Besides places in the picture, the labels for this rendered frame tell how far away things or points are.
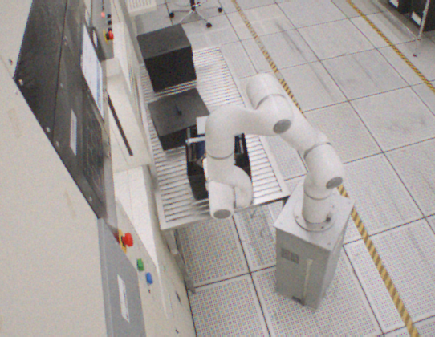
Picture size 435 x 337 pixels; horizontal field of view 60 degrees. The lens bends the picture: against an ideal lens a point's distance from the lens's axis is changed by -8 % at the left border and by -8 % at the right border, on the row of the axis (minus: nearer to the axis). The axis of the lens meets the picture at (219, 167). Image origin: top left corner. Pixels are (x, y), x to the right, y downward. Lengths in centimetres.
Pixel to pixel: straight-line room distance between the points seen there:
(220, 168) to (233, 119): 20
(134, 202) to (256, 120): 85
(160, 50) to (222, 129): 126
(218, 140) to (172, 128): 88
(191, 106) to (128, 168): 49
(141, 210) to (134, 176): 20
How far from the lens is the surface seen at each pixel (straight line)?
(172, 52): 235
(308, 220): 176
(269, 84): 121
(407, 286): 258
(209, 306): 245
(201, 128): 171
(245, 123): 117
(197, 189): 183
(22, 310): 52
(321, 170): 143
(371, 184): 291
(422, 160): 315
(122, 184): 190
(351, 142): 314
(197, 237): 267
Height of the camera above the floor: 228
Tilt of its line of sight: 50 degrees down
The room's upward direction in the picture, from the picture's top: 11 degrees counter-clockwise
